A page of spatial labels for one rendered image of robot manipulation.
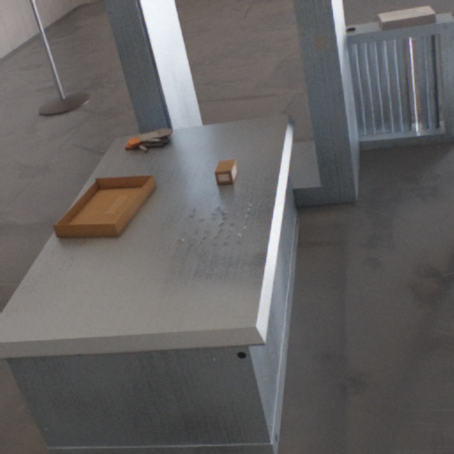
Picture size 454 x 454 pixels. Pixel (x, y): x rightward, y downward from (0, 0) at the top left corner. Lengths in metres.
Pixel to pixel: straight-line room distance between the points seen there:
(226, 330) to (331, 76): 1.93
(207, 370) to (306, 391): 0.63
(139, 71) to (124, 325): 1.96
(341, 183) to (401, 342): 1.28
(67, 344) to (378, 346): 1.33
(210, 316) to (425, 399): 0.96
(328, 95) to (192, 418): 1.98
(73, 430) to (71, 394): 0.19
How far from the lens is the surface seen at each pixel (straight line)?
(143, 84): 3.94
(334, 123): 3.82
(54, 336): 2.37
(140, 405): 2.50
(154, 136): 3.62
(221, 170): 3.00
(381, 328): 3.08
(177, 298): 2.34
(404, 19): 4.35
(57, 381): 2.52
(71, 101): 6.97
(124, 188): 3.20
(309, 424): 2.70
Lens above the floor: 1.96
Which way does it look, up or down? 29 degrees down
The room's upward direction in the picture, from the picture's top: 13 degrees counter-clockwise
